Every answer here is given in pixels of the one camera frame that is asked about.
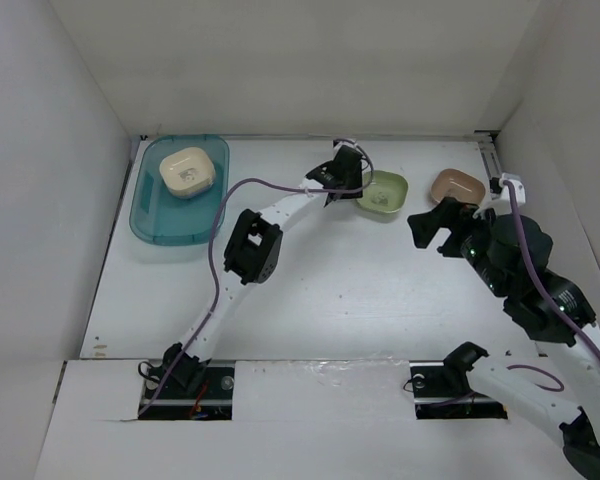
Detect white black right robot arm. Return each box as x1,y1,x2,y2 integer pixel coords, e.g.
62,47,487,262
407,198,600,479

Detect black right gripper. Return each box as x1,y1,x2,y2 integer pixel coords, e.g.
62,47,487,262
406,194,509,296

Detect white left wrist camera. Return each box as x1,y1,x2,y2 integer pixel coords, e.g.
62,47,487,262
332,139,357,150

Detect brown panda plate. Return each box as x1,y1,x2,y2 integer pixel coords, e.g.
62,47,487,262
430,168,486,205

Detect green panda plate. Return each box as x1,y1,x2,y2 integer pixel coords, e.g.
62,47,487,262
356,170,409,216

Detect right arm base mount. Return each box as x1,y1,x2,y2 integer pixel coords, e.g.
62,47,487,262
403,342,508,420

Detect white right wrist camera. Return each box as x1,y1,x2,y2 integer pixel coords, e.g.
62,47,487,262
473,173,526,219

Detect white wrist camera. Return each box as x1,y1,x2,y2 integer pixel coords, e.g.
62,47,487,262
473,173,526,219
332,139,357,150

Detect beige panda plate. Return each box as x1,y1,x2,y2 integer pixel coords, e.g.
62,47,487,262
159,147,216,199

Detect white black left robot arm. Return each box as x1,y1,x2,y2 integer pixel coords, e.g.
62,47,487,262
160,139,373,397

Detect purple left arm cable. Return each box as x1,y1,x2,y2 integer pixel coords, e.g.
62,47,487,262
138,138,376,419

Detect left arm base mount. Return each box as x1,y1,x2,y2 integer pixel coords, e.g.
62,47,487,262
138,343,235,421

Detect teal transparent plastic bin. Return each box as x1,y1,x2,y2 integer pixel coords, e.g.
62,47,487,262
129,135,230,247

